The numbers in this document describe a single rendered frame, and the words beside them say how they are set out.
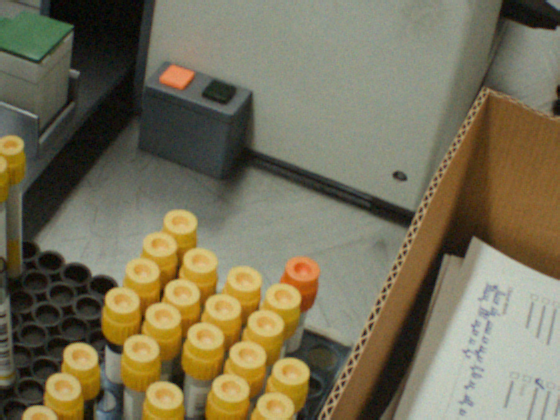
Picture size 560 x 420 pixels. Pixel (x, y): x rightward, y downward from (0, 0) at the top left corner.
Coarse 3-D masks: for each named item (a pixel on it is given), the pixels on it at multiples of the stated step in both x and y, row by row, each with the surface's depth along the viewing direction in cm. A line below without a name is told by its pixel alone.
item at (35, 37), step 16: (16, 16) 66; (32, 16) 66; (0, 32) 65; (16, 32) 65; (32, 32) 65; (48, 32) 65; (64, 32) 65; (0, 48) 64; (16, 48) 64; (32, 48) 64; (48, 48) 64
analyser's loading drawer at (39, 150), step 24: (72, 24) 77; (96, 24) 78; (120, 24) 78; (96, 48) 76; (120, 48) 76; (72, 72) 68; (96, 72) 74; (120, 72) 74; (72, 96) 69; (96, 96) 72; (0, 120) 66; (24, 120) 65; (72, 120) 70; (24, 144) 67; (48, 144) 68
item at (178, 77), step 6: (174, 66) 73; (168, 72) 72; (174, 72) 72; (180, 72) 73; (186, 72) 73; (192, 72) 73; (162, 78) 72; (168, 78) 72; (174, 78) 72; (180, 78) 72; (186, 78) 72; (168, 84) 72; (174, 84) 72; (180, 84) 72; (186, 84) 72
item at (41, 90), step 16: (64, 48) 66; (0, 64) 64; (16, 64) 64; (32, 64) 63; (48, 64) 65; (64, 64) 67; (0, 80) 65; (16, 80) 65; (32, 80) 64; (48, 80) 65; (64, 80) 68; (0, 96) 66; (16, 96) 65; (32, 96) 65; (48, 96) 66; (64, 96) 69; (32, 112) 66; (48, 112) 67
